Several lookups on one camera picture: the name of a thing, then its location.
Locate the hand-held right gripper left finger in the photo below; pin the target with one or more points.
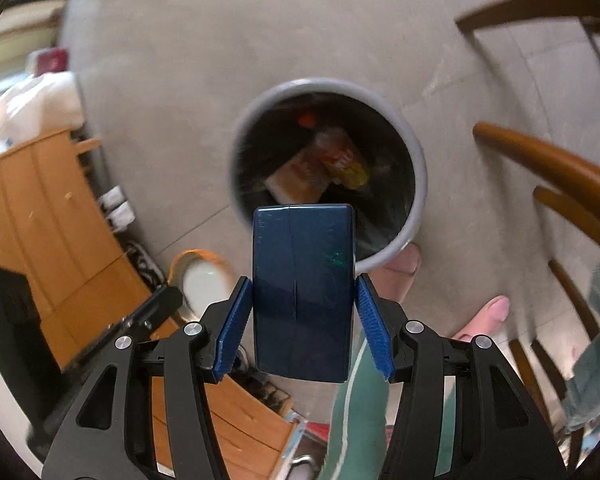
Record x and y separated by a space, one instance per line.
232 330

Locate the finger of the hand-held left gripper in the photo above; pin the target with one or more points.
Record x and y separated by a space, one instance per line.
145 317

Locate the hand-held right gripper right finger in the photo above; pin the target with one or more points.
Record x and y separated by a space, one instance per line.
375 330

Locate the white tub with orange rim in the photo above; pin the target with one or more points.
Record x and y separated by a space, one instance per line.
205 285

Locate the dark blue box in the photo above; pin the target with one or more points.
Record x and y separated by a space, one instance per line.
300 285

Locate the grey trash bin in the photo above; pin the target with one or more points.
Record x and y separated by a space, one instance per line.
419 185

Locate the black white patterned shoe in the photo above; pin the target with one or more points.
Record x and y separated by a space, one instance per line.
142 262

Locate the dark shoes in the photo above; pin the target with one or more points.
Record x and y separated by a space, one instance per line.
272 397

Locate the wooden cabinet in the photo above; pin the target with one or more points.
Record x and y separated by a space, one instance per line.
45 220

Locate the light blue rimmed container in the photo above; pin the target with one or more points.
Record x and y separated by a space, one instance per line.
300 445

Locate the beige carton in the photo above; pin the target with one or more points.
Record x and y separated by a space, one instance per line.
295 180

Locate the red yellow snack packet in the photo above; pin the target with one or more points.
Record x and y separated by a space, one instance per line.
340 157

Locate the red bottle cap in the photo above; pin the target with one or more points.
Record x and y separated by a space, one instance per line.
307 120

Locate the brown wooden chair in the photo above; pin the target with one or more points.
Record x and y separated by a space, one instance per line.
530 152

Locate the white plastic bag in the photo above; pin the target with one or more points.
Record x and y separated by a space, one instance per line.
35 105

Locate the red box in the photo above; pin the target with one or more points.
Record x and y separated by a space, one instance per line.
52 60

